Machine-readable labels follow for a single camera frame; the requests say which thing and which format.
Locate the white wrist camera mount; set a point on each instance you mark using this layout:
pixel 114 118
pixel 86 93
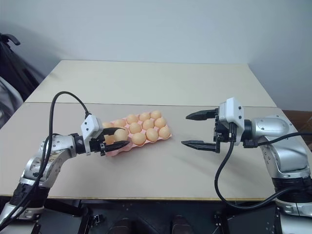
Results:
pixel 231 109
pixel 91 125

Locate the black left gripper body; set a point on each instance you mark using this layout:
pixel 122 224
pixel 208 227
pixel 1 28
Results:
pixel 95 145

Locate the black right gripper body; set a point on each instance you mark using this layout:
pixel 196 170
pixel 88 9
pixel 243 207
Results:
pixel 222 135

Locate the pink egg tray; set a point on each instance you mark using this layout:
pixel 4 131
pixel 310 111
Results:
pixel 126 146

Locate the tan egg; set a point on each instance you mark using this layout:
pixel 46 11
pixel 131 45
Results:
pixel 138 139
pixel 144 116
pixel 164 131
pixel 156 114
pixel 151 134
pixel 132 118
pixel 160 122
pixel 121 135
pixel 135 127
pixel 106 124
pixel 148 124
pixel 119 123
pixel 109 139

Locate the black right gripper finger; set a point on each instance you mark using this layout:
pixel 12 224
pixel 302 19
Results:
pixel 201 144
pixel 202 114

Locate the dark rounded shape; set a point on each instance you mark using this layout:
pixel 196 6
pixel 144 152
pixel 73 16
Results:
pixel 180 224
pixel 123 225

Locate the grey white bag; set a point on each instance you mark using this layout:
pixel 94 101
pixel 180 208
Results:
pixel 7 100

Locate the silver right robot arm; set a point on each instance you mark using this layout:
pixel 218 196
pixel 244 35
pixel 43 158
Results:
pixel 280 146

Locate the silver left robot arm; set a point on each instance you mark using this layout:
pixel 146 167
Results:
pixel 58 148

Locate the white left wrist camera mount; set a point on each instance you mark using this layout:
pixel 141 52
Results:
pixel 91 125

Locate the black chair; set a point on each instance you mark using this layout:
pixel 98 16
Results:
pixel 14 65

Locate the black metal base frame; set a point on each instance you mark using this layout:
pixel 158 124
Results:
pixel 151 217

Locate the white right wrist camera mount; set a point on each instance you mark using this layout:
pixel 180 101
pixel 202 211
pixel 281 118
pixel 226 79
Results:
pixel 231 109

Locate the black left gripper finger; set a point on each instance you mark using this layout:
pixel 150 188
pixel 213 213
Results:
pixel 114 145
pixel 112 130

